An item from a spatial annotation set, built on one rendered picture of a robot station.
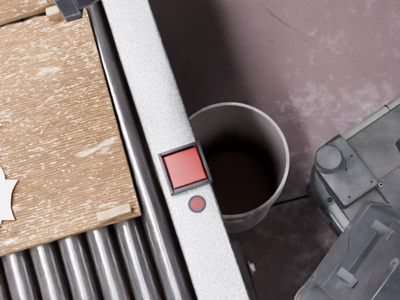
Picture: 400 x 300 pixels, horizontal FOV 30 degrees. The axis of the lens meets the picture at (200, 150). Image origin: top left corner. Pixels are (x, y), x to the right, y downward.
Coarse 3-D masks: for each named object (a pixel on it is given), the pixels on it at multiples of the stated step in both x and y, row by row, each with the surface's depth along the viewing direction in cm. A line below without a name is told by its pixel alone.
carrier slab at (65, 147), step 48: (0, 48) 136; (48, 48) 135; (96, 48) 135; (0, 96) 133; (48, 96) 133; (96, 96) 132; (0, 144) 131; (48, 144) 130; (96, 144) 130; (48, 192) 128; (96, 192) 128; (0, 240) 126; (48, 240) 126
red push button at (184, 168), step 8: (184, 152) 129; (192, 152) 129; (168, 160) 129; (176, 160) 129; (184, 160) 129; (192, 160) 129; (200, 160) 129; (168, 168) 129; (176, 168) 129; (184, 168) 129; (192, 168) 128; (200, 168) 128; (176, 176) 128; (184, 176) 128; (192, 176) 128; (200, 176) 128; (176, 184) 128; (184, 184) 128
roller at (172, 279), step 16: (96, 16) 139; (96, 32) 138; (112, 64) 136; (112, 80) 135; (112, 96) 134; (128, 112) 133; (128, 128) 132; (128, 144) 131; (128, 160) 131; (144, 160) 131; (144, 176) 130; (144, 192) 129; (144, 208) 128; (160, 208) 129; (144, 224) 128; (160, 224) 127; (160, 240) 126; (160, 256) 126; (176, 256) 126; (160, 272) 126; (176, 272) 125; (176, 288) 124
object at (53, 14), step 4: (48, 8) 135; (52, 8) 135; (56, 8) 135; (48, 12) 134; (52, 12) 134; (56, 12) 134; (60, 12) 135; (48, 16) 135; (52, 16) 135; (56, 16) 135; (60, 16) 136; (52, 20) 136
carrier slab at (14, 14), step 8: (0, 0) 139; (8, 0) 138; (16, 0) 138; (24, 0) 138; (32, 0) 138; (40, 0) 138; (0, 8) 138; (8, 8) 138; (16, 8) 138; (24, 8) 138; (32, 8) 138; (40, 8) 138; (0, 16) 138; (8, 16) 138; (16, 16) 138; (24, 16) 138; (0, 24) 139
